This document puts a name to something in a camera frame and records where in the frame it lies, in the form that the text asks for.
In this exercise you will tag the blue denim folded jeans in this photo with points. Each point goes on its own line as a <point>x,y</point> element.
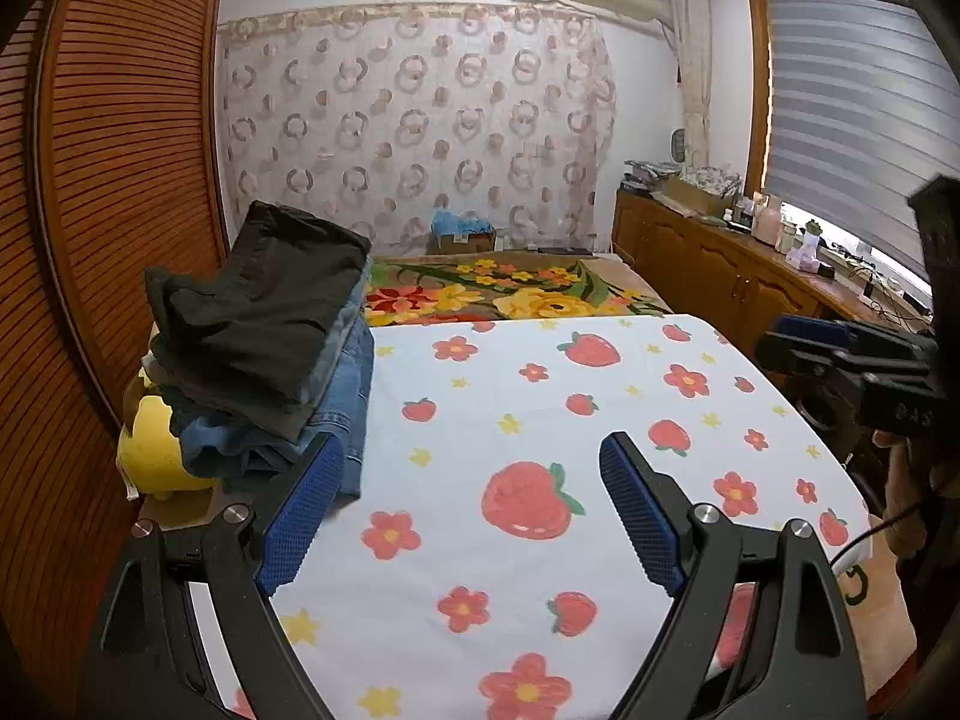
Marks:
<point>243,456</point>

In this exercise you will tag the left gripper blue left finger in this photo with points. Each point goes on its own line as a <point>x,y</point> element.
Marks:
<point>290,510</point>

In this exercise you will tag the patterned sheer curtain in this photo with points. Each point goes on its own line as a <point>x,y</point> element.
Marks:
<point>384,118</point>

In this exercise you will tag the white floral strawberry sheet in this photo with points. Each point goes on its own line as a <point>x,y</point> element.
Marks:
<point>482,571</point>

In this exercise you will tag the yellow plush toy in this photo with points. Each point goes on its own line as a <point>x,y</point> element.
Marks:
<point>148,456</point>

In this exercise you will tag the cardboard box with blue cloth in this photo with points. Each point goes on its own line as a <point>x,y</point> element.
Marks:
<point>454,235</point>

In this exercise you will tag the pink bottle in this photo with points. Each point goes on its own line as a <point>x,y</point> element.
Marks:
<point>767,219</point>

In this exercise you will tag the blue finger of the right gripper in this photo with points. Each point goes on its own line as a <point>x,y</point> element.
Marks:
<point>831,332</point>
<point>819,359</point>

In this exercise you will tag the person's hand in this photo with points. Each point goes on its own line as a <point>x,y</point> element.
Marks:
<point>910,481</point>

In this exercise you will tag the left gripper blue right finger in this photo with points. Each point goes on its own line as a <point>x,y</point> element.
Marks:
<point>654,512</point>

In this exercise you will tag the floral colourful blanket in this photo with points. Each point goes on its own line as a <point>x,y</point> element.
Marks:
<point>496,286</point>

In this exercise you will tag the black pants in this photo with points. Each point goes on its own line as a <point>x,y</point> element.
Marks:
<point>246,340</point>

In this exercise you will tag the grey window blind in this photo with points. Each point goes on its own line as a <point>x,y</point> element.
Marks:
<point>863,112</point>

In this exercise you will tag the wooden louvred wardrobe door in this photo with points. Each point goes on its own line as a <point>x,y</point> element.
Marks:
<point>108,167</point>

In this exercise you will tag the cardboard box on cabinet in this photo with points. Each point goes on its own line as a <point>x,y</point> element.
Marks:
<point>695,199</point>

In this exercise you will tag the wooden sideboard cabinet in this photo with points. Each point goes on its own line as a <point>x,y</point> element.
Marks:
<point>737,284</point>

